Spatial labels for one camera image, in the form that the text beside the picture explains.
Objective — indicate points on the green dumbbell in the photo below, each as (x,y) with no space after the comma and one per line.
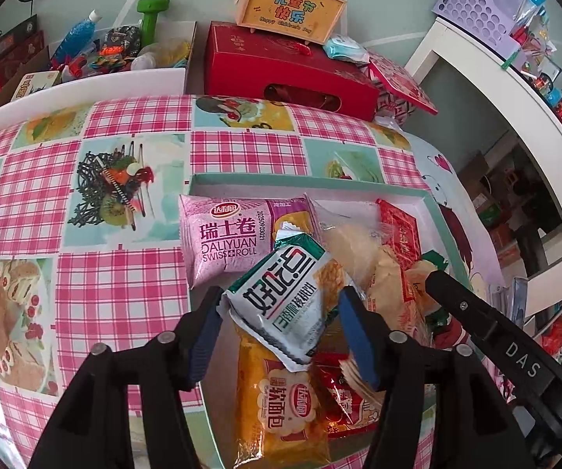
(151,19)

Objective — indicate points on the pink checkered tablecloth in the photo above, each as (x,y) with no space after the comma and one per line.
(115,293)

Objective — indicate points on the teal shallow cardboard tray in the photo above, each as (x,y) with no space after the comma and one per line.
(359,190)

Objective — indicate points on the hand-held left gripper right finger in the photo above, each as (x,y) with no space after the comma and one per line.
(359,347)

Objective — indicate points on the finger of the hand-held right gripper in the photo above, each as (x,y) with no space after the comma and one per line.
(461,305)

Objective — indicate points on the yellow bread packet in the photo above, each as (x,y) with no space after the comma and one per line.
(281,410)

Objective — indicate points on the clear bun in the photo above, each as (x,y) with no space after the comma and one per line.
(354,249)

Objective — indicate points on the white cardboard box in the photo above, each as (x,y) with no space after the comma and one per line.
(90,85)

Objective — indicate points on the purple perforated basket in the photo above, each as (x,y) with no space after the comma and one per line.
(476,5)

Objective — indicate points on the green white cracker packet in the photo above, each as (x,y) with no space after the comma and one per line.
(432,260)
(286,312)

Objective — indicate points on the white shelf unit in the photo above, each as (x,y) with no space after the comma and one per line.
(481,63)

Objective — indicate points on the red boxes by wall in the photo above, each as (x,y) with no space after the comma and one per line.
(17,46)

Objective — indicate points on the yellow plastic bag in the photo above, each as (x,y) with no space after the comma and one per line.
(168,53)

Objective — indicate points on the dark patterned pouch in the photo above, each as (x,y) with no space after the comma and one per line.
(122,39)

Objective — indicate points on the red lidded patterned box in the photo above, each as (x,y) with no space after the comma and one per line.
(398,80)

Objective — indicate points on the wet wipes pack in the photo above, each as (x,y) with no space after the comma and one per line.
(344,49)

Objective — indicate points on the large red gift box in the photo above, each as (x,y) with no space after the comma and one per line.
(261,63)

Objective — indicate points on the yellow printed small box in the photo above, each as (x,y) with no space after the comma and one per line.
(32,85)

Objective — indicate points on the colourful stationery pile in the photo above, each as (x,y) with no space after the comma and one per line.
(535,34)

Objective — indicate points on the red cracker packet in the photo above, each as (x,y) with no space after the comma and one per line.
(344,400)

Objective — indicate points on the orange rice cracker packet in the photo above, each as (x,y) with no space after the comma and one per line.
(393,298)

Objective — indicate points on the blue plastic bottle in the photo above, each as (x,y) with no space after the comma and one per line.
(76,39)

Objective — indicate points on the pink roll cake packet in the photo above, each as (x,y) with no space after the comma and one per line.
(222,244)

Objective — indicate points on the brown cardboard box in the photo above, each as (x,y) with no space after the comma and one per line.
(476,176)

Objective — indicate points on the colourful small toys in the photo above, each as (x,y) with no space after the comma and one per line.
(100,62)

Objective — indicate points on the red patterned snack packet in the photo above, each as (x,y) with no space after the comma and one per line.
(400,232)

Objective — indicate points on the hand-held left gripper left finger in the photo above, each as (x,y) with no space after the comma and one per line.
(204,347)

